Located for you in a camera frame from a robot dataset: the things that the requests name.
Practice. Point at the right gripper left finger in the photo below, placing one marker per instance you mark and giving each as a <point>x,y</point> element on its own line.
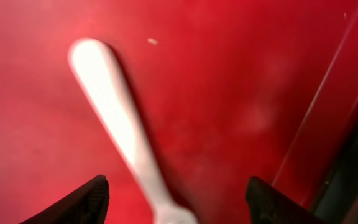
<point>87,204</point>

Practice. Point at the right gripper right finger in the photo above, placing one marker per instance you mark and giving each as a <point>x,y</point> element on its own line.
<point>269,206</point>

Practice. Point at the white plastic fork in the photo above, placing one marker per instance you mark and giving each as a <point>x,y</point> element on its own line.
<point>102,80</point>

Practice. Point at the grey dishwasher rack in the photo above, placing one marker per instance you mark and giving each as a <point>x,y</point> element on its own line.
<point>342,189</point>

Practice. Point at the red serving tray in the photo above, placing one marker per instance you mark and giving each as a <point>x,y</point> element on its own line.
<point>227,89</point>

